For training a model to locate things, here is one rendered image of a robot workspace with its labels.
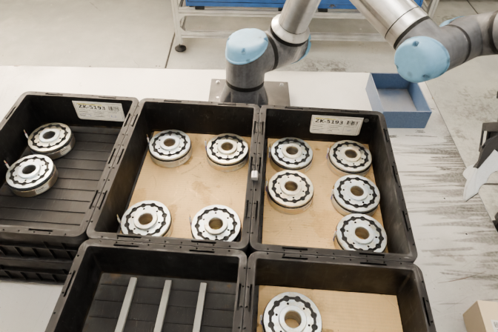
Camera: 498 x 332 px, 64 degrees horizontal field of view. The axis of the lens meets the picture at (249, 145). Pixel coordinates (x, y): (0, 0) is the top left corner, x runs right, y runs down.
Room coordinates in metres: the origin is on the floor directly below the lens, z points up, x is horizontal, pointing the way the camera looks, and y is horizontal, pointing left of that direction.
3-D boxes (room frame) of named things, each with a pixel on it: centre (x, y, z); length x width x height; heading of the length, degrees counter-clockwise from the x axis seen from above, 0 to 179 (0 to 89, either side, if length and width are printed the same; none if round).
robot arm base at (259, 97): (0.97, 0.02, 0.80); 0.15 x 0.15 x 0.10
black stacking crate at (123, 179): (0.57, 0.13, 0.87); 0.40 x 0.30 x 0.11; 177
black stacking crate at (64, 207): (0.58, 0.43, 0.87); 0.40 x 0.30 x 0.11; 177
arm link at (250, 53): (0.99, 0.01, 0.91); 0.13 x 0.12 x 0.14; 127
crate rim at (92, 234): (0.57, 0.13, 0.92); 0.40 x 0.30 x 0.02; 177
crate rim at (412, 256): (0.55, -0.16, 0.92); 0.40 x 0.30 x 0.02; 177
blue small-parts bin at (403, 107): (1.02, -0.48, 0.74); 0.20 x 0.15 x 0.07; 1
